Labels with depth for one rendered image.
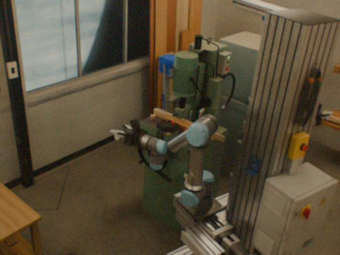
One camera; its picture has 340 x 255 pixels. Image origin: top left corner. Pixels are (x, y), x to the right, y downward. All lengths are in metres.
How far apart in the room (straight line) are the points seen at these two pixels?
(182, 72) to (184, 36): 1.79
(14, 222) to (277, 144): 1.79
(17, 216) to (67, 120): 1.41
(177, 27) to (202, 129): 2.71
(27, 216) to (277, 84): 1.87
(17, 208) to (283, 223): 1.80
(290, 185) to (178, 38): 2.90
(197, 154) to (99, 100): 2.28
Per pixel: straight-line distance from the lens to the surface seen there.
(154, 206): 3.51
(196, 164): 2.13
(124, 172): 4.10
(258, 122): 2.09
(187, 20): 4.75
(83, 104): 4.09
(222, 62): 3.06
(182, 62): 2.82
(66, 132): 4.08
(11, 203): 3.03
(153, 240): 3.39
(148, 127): 3.13
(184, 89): 2.90
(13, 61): 3.39
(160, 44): 4.40
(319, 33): 1.90
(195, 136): 2.02
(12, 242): 3.21
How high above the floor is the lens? 2.42
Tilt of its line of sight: 29 degrees down
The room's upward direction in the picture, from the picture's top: 4 degrees clockwise
